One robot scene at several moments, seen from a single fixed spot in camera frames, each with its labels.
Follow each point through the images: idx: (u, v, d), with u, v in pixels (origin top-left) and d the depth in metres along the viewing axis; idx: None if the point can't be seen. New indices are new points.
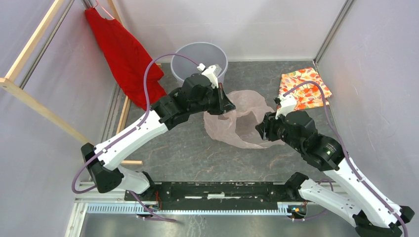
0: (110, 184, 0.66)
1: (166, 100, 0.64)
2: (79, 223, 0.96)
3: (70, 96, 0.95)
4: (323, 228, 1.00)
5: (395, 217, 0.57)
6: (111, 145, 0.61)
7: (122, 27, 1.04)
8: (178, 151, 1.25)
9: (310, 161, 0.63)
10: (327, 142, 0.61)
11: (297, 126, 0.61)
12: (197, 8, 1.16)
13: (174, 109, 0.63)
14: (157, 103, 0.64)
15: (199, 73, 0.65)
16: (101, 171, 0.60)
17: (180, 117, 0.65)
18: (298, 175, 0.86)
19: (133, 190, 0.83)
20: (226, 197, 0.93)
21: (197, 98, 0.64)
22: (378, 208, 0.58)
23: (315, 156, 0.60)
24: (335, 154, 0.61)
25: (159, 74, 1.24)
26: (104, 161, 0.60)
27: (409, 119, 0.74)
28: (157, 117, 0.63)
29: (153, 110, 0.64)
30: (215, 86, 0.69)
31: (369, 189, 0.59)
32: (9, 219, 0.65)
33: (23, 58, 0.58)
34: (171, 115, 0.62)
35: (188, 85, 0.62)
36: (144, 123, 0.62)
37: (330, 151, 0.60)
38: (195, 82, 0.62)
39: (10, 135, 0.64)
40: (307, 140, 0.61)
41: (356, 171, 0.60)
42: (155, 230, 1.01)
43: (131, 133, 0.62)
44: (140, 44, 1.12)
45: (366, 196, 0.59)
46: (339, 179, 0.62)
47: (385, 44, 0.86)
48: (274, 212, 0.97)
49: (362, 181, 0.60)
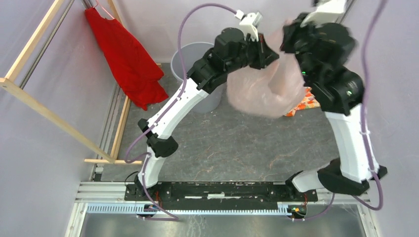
0: (170, 150, 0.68)
1: (201, 63, 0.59)
2: (79, 223, 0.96)
3: (70, 96, 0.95)
4: (323, 228, 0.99)
5: (371, 174, 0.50)
6: (160, 118, 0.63)
7: (122, 27, 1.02)
8: (178, 151, 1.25)
9: (316, 94, 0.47)
10: (350, 78, 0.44)
11: (328, 42, 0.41)
12: (197, 8, 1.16)
13: (210, 72, 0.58)
14: (193, 68, 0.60)
15: (230, 27, 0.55)
16: (156, 141, 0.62)
17: (218, 79, 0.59)
18: (295, 174, 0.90)
19: (145, 179, 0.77)
20: (226, 197, 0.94)
21: (232, 55, 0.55)
22: (361, 163, 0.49)
23: (329, 89, 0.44)
24: (354, 97, 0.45)
25: (159, 74, 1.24)
26: (157, 133, 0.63)
27: (409, 119, 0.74)
28: (195, 85, 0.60)
29: (190, 77, 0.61)
30: (255, 38, 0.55)
31: (366, 143, 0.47)
32: (8, 219, 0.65)
33: (22, 59, 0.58)
34: (208, 78, 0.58)
35: (219, 43, 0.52)
36: (184, 93, 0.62)
37: (352, 92, 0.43)
38: (227, 38, 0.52)
39: (10, 135, 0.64)
40: (332, 69, 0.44)
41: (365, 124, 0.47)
42: (155, 231, 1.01)
43: (173, 104, 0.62)
44: (140, 44, 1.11)
45: (356, 147, 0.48)
46: (337, 124, 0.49)
47: (386, 44, 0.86)
48: (274, 212, 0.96)
49: (364, 134, 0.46)
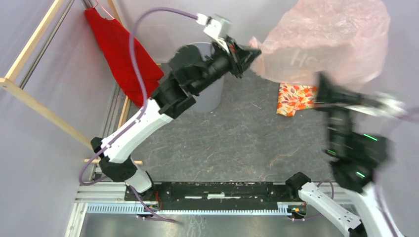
0: (125, 175, 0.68)
1: (164, 86, 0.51)
2: (79, 223, 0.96)
3: (70, 96, 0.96)
4: (323, 228, 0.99)
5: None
6: (114, 140, 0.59)
7: (122, 27, 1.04)
8: (178, 151, 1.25)
9: (336, 174, 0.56)
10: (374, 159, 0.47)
11: (365, 149, 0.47)
12: (196, 8, 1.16)
13: (172, 98, 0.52)
14: (157, 92, 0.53)
15: (186, 45, 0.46)
16: (107, 165, 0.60)
17: (183, 104, 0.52)
18: (300, 176, 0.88)
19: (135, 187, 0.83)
20: (226, 197, 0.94)
21: (195, 77, 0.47)
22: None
23: (346, 175, 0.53)
24: (367, 179, 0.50)
25: (159, 74, 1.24)
26: (109, 156, 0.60)
27: None
28: (157, 107, 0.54)
29: (153, 99, 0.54)
30: (225, 47, 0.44)
31: (384, 217, 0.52)
32: (9, 219, 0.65)
33: (23, 58, 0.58)
34: (171, 105, 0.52)
35: (171, 67, 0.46)
36: (143, 115, 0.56)
37: (362, 176, 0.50)
38: (186, 60, 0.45)
39: (10, 135, 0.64)
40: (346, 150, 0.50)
41: (381, 201, 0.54)
42: (155, 231, 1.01)
43: (130, 127, 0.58)
44: (140, 44, 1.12)
45: (373, 217, 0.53)
46: (359, 205, 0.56)
47: None
48: (274, 212, 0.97)
49: (384, 210, 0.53)
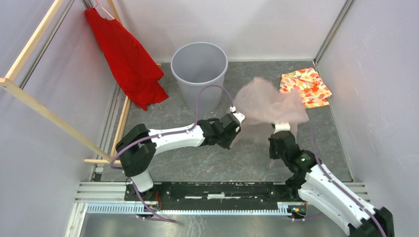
0: (136, 170, 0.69)
1: (207, 122, 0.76)
2: (79, 223, 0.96)
3: (70, 97, 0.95)
4: (323, 228, 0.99)
5: (366, 213, 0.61)
6: (165, 135, 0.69)
7: (122, 27, 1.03)
8: (178, 151, 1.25)
9: (291, 168, 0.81)
10: (305, 153, 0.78)
11: (280, 139, 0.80)
12: (197, 8, 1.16)
13: (209, 131, 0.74)
14: (202, 122, 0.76)
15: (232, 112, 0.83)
16: (151, 152, 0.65)
17: (213, 139, 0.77)
18: None
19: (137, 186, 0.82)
20: (226, 197, 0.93)
21: (230, 130, 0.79)
22: (349, 205, 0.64)
23: (294, 164, 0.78)
24: (310, 162, 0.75)
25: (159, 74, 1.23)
26: (156, 144, 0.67)
27: (409, 119, 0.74)
28: (201, 132, 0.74)
29: (199, 126, 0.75)
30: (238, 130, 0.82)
31: (340, 188, 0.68)
32: (9, 219, 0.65)
33: (22, 58, 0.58)
34: (205, 134, 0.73)
35: (228, 117, 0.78)
36: (191, 130, 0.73)
37: (305, 159, 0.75)
38: (232, 118, 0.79)
39: (10, 135, 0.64)
40: (288, 150, 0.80)
41: (327, 174, 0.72)
42: (155, 231, 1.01)
43: (180, 132, 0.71)
44: (141, 45, 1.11)
45: (338, 194, 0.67)
46: (315, 183, 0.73)
47: (385, 44, 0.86)
48: (274, 212, 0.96)
49: (332, 181, 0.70)
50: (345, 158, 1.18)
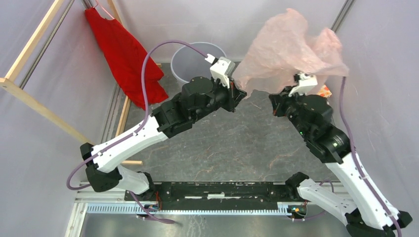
0: (106, 185, 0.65)
1: (168, 106, 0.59)
2: (79, 223, 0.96)
3: (70, 97, 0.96)
4: (323, 228, 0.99)
5: (391, 220, 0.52)
6: (107, 149, 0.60)
7: (122, 27, 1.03)
8: (178, 151, 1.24)
9: (313, 151, 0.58)
10: (335, 134, 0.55)
11: (313, 112, 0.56)
12: (197, 8, 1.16)
13: (174, 118, 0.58)
14: (159, 109, 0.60)
15: (200, 77, 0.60)
16: (95, 174, 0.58)
17: (180, 126, 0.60)
18: (299, 175, 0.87)
19: (133, 189, 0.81)
20: (226, 197, 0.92)
21: (198, 103, 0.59)
22: (376, 209, 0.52)
23: (320, 145, 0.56)
24: (341, 147, 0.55)
25: (159, 74, 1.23)
26: (98, 164, 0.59)
27: (409, 118, 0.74)
28: (156, 125, 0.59)
29: (153, 116, 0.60)
30: (226, 85, 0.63)
31: (370, 188, 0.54)
32: (9, 219, 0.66)
33: (23, 59, 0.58)
34: (170, 124, 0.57)
35: (187, 93, 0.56)
36: (142, 129, 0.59)
37: (337, 143, 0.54)
38: (193, 90, 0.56)
39: (11, 135, 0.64)
40: (317, 129, 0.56)
41: (360, 168, 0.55)
42: (155, 231, 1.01)
43: (128, 138, 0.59)
44: (140, 45, 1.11)
45: (365, 194, 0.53)
46: (338, 173, 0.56)
47: (385, 44, 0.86)
48: (274, 212, 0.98)
49: (364, 179, 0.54)
50: None
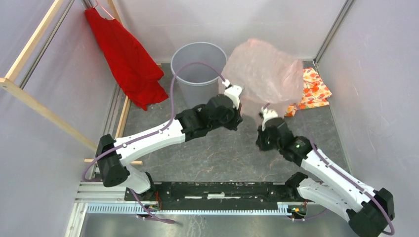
0: (115, 181, 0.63)
1: (188, 114, 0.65)
2: (79, 223, 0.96)
3: (70, 97, 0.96)
4: (324, 228, 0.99)
5: (367, 196, 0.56)
6: (132, 142, 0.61)
7: (122, 27, 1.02)
8: (178, 151, 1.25)
9: (286, 157, 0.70)
10: (298, 138, 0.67)
11: (271, 127, 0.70)
12: (197, 8, 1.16)
13: (195, 124, 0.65)
14: (181, 114, 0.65)
15: (222, 95, 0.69)
16: (116, 164, 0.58)
17: (199, 132, 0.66)
18: (298, 175, 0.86)
19: (132, 188, 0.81)
20: (226, 197, 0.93)
21: (218, 116, 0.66)
22: (349, 189, 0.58)
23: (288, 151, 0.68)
24: (305, 148, 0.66)
25: (159, 74, 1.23)
26: (122, 155, 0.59)
27: (409, 119, 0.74)
28: (180, 127, 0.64)
29: (177, 119, 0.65)
30: (236, 105, 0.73)
31: (338, 173, 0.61)
32: (9, 219, 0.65)
33: (22, 59, 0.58)
34: (194, 128, 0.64)
35: (213, 103, 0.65)
36: (166, 129, 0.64)
37: (299, 145, 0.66)
38: (219, 102, 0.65)
39: (10, 135, 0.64)
40: (280, 137, 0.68)
41: (323, 158, 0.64)
42: (155, 231, 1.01)
43: (152, 135, 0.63)
44: (140, 45, 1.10)
45: (336, 179, 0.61)
46: (312, 170, 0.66)
47: (385, 44, 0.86)
48: (274, 212, 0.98)
49: (329, 166, 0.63)
50: (345, 159, 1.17)
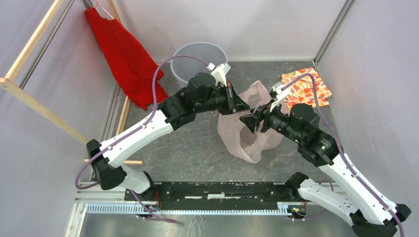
0: (113, 182, 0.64)
1: (172, 100, 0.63)
2: (79, 223, 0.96)
3: (70, 96, 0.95)
4: (323, 228, 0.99)
5: (390, 214, 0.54)
6: (117, 142, 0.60)
7: (122, 27, 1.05)
8: (178, 151, 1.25)
9: (304, 155, 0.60)
10: (323, 138, 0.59)
11: (302, 121, 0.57)
12: (197, 8, 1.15)
13: (180, 110, 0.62)
14: (163, 104, 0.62)
15: (204, 72, 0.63)
16: (105, 168, 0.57)
17: (185, 117, 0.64)
18: (298, 175, 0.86)
19: (133, 189, 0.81)
20: (226, 197, 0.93)
21: (201, 98, 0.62)
22: (373, 204, 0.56)
23: (311, 150, 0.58)
24: (330, 149, 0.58)
25: (159, 74, 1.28)
26: (109, 158, 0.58)
27: (409, 119, 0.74)
28: (163, 117, 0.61)
29: (159, 110, 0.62)
30: (224, 84, 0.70)
31: (364, 185, 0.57)
32: (9, 218, 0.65)
33: (23, 59, 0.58)
34: (178, 115, 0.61)
35: (192, 85, 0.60)
36: (149, 122, 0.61)
37: (325, 146, 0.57)
38: (198, 82, 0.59)
39: (10, 134, 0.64)
40: (307, 135, 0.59)
41: (351, 166, 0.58)
42: (155, 230, 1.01)
43: (137, 131, 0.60)
44: (140, 44, 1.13)
45: (360, 192, 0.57)
46: (332, 174, 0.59)
47: (385, 44, 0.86)
48: (274, 212, 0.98)
49: (356, 177, 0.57)
50: None
